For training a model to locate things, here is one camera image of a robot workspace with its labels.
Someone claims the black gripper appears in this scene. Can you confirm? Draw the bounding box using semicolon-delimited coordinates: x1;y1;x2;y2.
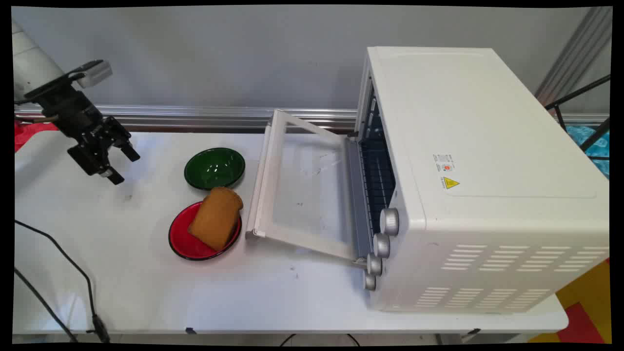
24;74;141;185

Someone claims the red cloth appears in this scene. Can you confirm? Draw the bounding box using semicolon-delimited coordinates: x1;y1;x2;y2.
15;121;60;153

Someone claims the green glass bowl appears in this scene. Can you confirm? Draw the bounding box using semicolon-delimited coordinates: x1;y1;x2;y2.
184;147;246;191

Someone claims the red plate with black rim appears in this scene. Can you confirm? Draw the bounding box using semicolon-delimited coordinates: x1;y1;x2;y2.
168;201;243;261

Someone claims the brown bread slice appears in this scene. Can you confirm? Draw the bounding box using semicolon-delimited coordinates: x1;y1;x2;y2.
188;187;244;252

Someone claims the white label sticker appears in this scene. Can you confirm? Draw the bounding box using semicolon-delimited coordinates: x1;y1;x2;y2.
432;153;457;173

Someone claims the white toaster oven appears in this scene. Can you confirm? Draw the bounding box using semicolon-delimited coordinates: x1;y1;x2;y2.
353;46;610;313

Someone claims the diagonal aluminium profile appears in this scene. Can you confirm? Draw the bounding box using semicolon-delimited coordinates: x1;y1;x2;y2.
534;7;613;107

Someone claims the blue patterned cloth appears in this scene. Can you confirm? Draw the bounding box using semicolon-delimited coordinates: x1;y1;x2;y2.
565;124;610;179

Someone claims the yellow and red floor mat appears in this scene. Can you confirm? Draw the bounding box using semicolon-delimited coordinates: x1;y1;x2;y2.
528;258;612;344

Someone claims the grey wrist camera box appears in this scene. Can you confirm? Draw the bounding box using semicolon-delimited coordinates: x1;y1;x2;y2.
68;60;113;89

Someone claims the aluminium rail along wall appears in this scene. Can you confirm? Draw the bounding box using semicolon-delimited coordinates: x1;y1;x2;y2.
15;103;610;130

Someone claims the black cable with plug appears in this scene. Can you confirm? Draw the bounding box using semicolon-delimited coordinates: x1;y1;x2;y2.
15;220;111;343

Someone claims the thin black cable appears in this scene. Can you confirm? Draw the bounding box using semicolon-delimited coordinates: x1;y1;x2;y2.
15;267;78;343

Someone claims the glass oven door white frame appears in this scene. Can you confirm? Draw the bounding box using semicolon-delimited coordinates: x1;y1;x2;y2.
245;110;372;267

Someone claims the wire oven rack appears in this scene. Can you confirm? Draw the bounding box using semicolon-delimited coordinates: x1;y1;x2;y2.
360;83;396;239

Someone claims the black cable loop under table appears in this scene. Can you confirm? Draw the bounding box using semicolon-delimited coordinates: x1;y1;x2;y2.
279;333;362;347

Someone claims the black metal frame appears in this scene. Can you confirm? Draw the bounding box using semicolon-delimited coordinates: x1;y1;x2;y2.
545;74;611;162

